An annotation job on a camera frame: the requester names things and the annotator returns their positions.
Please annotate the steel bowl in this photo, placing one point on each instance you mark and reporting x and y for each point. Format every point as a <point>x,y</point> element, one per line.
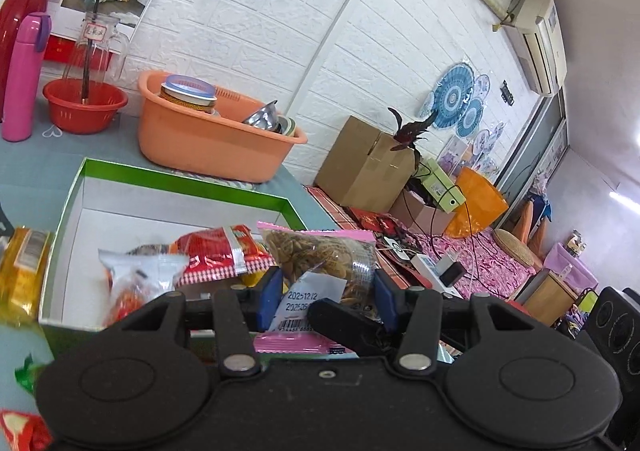
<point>262,116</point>

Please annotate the small green candy wrapper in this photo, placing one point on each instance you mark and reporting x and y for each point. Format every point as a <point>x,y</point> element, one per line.
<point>30,371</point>

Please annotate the orange plastic tub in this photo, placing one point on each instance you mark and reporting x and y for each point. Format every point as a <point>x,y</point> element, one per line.
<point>200,146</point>

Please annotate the red checkered snack packet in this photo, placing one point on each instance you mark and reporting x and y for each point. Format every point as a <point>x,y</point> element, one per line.
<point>215,251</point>

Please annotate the red plaid cloth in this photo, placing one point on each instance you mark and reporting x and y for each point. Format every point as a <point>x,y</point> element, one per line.
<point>340,216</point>

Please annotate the medium blue patterned fan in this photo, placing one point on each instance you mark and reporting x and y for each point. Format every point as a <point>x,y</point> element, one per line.
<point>470,118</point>

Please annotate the large blue patterned fan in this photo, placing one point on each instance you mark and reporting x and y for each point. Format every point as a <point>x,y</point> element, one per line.
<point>452,96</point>

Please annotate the small pale patterned fan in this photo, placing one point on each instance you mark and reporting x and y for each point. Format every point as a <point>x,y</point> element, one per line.
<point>481,85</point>

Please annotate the round straw cushion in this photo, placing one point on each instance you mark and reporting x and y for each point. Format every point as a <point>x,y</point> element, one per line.
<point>515,246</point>

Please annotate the white power strip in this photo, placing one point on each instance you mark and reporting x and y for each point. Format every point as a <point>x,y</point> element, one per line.
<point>425,266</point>

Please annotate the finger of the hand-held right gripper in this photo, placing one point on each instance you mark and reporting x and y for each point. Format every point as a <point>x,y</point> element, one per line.
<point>345,326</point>

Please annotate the yellow corn snack packet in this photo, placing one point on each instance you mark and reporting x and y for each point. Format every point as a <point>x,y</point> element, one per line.
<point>25,276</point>

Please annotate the small brown cardboard box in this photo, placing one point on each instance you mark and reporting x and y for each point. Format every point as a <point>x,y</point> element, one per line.
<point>425,216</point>

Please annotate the round tin with blue lid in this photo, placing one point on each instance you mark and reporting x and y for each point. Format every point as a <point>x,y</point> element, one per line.
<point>187,91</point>

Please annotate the pink seed packet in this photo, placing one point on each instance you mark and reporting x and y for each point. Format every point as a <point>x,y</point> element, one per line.
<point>320,251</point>

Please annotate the black charger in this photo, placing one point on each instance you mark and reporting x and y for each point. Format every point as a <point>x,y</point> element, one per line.
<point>452,275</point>

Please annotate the small green white box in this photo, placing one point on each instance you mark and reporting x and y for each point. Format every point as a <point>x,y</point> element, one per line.
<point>442,186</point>

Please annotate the purple leaf plant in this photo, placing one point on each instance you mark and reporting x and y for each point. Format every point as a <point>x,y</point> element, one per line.
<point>410,133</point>

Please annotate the pink thermos bottle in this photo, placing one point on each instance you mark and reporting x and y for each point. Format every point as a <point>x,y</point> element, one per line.
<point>22,81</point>

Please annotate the white air conditioner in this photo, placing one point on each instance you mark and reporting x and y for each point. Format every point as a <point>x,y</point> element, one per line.
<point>537,41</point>

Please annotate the glass pitcher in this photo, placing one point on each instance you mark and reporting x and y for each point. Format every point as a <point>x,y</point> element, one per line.
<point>100,56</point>

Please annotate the large brown cardboard box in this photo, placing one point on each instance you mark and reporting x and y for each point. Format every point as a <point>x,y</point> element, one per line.
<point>350,166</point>

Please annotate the pink floral bedding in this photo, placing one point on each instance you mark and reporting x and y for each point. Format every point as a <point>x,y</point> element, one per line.
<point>490,261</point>

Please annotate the orange bag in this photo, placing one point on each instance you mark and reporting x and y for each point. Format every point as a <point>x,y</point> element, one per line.
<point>475,203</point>

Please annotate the black speaker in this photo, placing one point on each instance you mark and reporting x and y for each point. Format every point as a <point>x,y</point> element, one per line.
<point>615,331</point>

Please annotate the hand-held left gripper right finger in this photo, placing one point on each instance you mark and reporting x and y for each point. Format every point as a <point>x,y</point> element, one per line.
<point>384,296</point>

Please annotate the red fried snack packet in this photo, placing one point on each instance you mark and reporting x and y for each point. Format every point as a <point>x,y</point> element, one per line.
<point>20,431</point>

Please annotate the ceramic bowl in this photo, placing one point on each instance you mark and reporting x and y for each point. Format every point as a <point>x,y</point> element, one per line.
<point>287,127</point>

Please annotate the red plastic basin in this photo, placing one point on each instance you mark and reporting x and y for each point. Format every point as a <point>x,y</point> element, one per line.
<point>85,113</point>

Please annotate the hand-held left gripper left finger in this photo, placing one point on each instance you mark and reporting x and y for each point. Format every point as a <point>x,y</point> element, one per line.
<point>271,291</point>

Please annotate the red thermos jug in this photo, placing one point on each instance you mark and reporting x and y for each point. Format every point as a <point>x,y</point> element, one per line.
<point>20,1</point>

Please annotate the green white cardboard box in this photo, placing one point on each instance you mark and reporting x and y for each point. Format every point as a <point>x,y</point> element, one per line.
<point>150,201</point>

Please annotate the clear red candy packet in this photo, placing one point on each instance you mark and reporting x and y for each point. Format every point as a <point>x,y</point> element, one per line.
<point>135,281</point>

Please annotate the wooden cabinet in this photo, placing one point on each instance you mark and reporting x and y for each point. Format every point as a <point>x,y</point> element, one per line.
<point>550,296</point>

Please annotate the purple storage box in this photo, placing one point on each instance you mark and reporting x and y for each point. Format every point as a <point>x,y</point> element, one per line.
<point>570,266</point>

